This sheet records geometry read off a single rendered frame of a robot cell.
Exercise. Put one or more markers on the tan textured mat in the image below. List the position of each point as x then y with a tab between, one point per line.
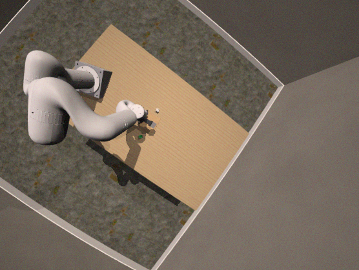
150	117

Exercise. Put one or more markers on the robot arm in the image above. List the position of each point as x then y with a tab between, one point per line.
53	99

